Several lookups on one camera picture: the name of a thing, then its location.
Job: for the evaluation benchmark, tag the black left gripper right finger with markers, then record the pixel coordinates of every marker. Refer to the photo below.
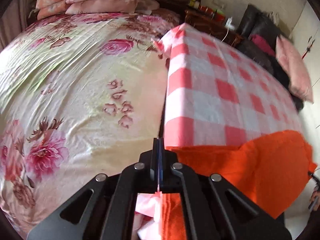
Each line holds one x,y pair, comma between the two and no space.
200,207

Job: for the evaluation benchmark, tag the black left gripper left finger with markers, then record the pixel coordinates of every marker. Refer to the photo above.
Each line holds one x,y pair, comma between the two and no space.
105,207

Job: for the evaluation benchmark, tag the orange cloth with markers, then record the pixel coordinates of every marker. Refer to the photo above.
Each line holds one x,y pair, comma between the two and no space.
271,170

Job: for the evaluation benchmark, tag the red white checkered cloth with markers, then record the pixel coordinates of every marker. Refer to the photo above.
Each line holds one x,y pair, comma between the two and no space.
218,96

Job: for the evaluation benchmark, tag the floral bed sheet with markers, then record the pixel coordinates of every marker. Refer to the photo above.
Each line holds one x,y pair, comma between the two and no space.
80,95

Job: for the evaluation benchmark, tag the pink cushion on armchair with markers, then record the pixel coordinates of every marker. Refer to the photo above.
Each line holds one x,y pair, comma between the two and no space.
293,65

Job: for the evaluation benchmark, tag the red garment on armchair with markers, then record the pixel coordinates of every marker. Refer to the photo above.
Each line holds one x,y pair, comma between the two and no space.
262,44

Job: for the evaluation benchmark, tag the black leather armchair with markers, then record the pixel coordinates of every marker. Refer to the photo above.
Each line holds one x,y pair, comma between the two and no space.
254,21

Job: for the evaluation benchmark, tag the red container on nightstand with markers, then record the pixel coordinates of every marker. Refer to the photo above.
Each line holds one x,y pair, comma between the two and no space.
214,14

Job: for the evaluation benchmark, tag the dark wooden nightstand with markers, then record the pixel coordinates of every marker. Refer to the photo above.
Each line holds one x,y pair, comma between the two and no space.
206,25

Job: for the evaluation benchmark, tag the pink pillow on bed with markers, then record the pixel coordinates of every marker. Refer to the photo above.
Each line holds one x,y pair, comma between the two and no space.
98,6

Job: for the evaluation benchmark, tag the yellow lid jar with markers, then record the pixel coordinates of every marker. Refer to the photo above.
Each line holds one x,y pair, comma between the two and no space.
194,4

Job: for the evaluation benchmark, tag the white pillow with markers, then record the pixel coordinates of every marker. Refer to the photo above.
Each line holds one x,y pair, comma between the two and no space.
146,7

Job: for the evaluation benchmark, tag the pink curtain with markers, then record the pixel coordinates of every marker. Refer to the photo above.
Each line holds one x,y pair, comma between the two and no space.
13,19

